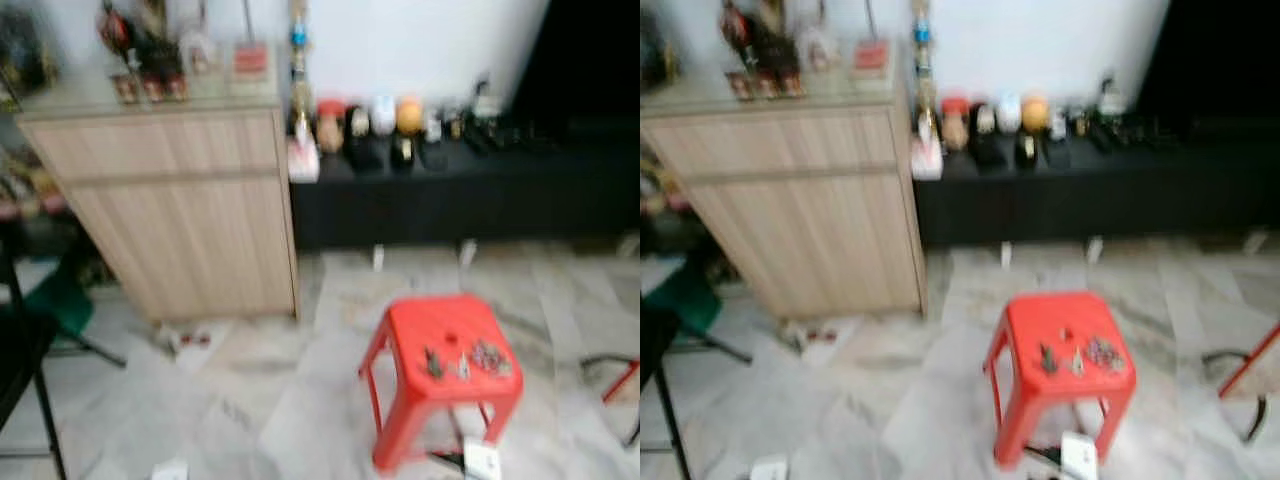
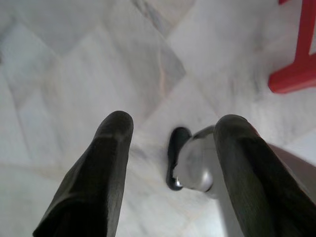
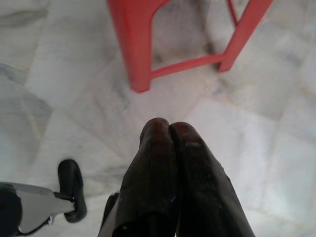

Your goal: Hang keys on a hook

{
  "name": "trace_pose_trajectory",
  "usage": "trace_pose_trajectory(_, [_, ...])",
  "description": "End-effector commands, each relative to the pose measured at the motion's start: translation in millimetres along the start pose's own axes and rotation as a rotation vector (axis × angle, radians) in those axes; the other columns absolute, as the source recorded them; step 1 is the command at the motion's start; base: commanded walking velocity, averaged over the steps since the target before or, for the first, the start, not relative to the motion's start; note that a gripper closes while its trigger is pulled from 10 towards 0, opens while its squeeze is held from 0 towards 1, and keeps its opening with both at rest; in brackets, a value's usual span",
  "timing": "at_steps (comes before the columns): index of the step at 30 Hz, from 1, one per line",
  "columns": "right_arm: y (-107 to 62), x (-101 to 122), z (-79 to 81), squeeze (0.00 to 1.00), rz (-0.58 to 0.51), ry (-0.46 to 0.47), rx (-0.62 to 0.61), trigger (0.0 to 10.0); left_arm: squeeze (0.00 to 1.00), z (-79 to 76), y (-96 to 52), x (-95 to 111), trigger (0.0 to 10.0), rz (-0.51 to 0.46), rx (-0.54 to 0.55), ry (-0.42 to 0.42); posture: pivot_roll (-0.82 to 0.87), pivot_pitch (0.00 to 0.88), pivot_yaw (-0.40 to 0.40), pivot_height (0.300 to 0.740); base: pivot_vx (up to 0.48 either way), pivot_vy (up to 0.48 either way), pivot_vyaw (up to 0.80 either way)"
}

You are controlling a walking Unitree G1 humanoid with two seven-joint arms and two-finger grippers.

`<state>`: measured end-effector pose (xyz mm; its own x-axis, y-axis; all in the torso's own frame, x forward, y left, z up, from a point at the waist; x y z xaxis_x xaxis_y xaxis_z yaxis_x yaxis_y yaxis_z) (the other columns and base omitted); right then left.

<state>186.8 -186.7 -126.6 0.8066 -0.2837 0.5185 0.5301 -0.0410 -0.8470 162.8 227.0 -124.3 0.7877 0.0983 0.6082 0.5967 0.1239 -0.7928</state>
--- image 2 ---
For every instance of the robot silver leg black foot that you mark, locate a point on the robot silver leg black foot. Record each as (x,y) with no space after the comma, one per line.
(197,158)

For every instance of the red plastic stool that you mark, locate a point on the red plastic stool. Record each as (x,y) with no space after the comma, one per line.
(291,79)

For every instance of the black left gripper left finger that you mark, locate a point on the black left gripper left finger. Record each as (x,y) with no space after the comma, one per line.
(98,172)

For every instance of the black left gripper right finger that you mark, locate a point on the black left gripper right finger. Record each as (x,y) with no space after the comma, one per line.
(251,177)

